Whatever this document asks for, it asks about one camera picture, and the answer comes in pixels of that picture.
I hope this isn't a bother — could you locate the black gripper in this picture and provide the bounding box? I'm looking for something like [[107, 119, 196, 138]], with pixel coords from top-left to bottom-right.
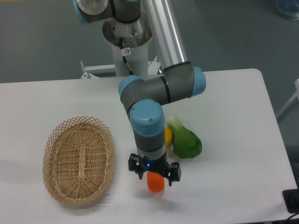
[[128, 154, 180, 187]]

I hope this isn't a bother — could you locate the orange toy fruit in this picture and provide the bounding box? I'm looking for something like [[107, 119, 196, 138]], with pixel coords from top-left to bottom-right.
[[147, 172, 165, 193]]

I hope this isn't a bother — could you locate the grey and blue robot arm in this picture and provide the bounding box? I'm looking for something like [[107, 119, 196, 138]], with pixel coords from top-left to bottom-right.
[[73, 0, 206, 183]]

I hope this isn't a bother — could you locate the yellow toy fruit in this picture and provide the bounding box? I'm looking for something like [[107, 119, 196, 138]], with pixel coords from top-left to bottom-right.
[[164, 127, 173, 147]]

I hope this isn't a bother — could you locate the green toy bok choy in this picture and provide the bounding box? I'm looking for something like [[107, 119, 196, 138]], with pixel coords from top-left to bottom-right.
[[166, 114, 202, 159]]

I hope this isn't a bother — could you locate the woven wicker basket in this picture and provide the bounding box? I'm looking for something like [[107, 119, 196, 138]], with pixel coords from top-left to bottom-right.
[[43, 116, 115, 206]]

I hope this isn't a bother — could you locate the black device at table edge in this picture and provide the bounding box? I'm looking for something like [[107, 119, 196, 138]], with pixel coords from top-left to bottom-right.
[[282, 189, 299, 214]]

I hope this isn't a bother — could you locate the blue object top right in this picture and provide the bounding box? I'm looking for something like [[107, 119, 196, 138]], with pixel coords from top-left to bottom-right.
[[276, 0, 299, 21]]

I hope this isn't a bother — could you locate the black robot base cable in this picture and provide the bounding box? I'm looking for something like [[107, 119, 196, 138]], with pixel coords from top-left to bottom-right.
[[119, 36, 135, 77]]

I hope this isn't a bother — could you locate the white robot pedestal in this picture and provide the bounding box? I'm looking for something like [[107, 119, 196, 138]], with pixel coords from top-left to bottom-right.
[[80, 11, 164, 79]]

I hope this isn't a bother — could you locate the white metal frame right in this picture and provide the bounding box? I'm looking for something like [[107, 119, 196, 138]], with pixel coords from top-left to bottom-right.
[[276, 79, 299, 123]]

